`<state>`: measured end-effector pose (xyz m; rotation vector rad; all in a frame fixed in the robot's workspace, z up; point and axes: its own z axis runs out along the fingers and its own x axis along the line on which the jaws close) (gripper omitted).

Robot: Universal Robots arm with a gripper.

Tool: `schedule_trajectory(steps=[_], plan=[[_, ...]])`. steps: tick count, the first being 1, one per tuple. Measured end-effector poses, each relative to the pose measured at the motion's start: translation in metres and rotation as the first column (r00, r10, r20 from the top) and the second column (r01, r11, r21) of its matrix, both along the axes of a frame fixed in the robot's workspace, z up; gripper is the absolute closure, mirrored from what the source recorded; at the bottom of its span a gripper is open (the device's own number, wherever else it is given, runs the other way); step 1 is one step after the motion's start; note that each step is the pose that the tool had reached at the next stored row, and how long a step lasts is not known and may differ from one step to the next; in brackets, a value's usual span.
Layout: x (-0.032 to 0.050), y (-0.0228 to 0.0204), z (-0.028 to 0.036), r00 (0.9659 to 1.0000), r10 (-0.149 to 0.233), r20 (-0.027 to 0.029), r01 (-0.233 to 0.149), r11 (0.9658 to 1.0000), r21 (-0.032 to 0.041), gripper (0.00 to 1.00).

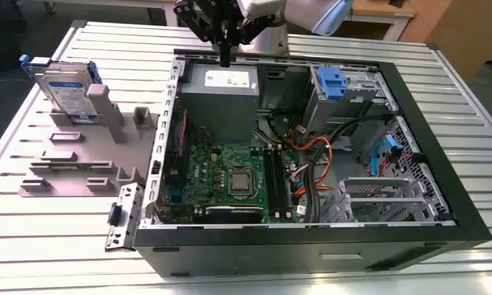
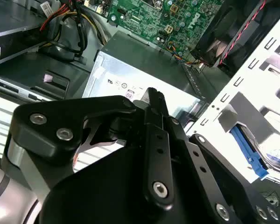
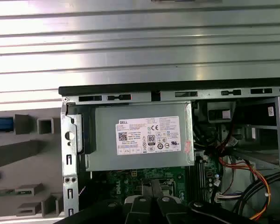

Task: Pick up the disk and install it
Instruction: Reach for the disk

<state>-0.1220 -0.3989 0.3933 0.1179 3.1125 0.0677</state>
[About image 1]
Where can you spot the silver CPU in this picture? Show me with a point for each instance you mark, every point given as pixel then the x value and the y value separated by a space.
pixel 240 181

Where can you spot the green motherboard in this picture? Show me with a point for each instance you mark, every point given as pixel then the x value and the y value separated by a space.
pixel 204 163

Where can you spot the grey power supply unit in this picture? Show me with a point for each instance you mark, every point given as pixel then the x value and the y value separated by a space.
pixel 217 113

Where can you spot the brown wooden cabinet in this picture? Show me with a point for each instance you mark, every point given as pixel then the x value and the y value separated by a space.
pixel 467 30

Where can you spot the blue plastic drive latch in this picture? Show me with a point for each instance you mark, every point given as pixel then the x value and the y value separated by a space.
pixel 332 83

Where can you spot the metal drive cage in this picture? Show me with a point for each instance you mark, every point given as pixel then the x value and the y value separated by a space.
pixel 332 113

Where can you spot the metal disk bay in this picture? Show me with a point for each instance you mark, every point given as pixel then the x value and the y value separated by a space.
pixel 385 200

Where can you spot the black graphics card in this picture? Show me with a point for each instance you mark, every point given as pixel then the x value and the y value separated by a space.
pixel 229 216

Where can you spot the black open PC case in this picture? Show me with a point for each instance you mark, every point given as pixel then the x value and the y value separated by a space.
pixel 271 252

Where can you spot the CPU socket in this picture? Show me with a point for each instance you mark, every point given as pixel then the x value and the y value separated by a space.
pixel 240 169

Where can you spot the grey parts rack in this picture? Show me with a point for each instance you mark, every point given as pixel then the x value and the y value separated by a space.
pixel 93 147

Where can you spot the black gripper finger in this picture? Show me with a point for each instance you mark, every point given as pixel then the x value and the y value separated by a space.
pixel 192 24
pixel 249 30

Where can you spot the black RAM slot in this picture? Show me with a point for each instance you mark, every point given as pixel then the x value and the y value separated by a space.
pixel 281 178
pixel 272 178

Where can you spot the hard disk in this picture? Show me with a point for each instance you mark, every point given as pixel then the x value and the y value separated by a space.
pixel 66 92

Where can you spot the green RAM stick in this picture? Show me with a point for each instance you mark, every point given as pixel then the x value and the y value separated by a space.
pixel 80 167

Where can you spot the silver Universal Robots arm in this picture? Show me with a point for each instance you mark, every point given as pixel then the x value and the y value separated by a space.
pixel 271 43

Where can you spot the wooden desk white frame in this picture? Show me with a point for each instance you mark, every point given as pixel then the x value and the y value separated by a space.
pixel 393 13

